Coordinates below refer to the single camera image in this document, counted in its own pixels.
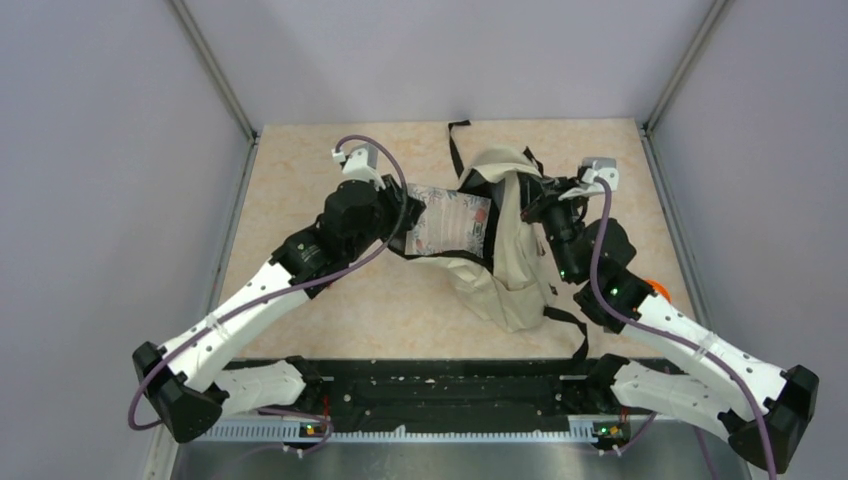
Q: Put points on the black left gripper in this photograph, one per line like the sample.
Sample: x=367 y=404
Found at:
x=393 y=196

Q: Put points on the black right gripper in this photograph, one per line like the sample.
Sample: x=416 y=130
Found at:
x=548 y=199

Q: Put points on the floral patterned notebook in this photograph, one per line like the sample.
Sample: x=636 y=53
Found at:
x=451 y=221

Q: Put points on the cream canvas backpack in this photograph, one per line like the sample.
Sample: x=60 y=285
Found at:
x=508 y=285

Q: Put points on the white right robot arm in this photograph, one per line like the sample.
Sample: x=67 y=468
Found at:
x=759 y=409

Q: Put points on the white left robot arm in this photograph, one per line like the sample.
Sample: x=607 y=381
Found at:
x=188 y=381

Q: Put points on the orange tape roll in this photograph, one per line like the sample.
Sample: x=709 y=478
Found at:
x=659 y=289

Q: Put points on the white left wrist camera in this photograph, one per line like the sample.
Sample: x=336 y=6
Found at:
x=360 y=165

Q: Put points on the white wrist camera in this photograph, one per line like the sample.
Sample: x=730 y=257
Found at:
x=360 y=165
x=592 y=172

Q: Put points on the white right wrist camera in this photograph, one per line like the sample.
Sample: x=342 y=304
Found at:
x=592 y=172

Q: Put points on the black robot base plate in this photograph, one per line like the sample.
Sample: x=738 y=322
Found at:
x=453 y=396

